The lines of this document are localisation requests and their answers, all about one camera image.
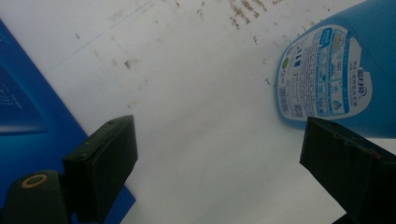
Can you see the blue detergent bottle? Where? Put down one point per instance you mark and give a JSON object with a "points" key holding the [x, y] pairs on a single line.
{"points": [[378, 34]]}

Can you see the blue printed cardboard box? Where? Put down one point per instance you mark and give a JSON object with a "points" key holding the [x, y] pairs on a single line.
{"points": [[34, 102]]}

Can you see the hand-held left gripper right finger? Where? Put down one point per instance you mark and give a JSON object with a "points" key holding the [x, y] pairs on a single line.
{"points": [[348, 168]]}

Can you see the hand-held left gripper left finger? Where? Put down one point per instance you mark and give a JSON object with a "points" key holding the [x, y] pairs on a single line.
{"points": [[102, 161]]}

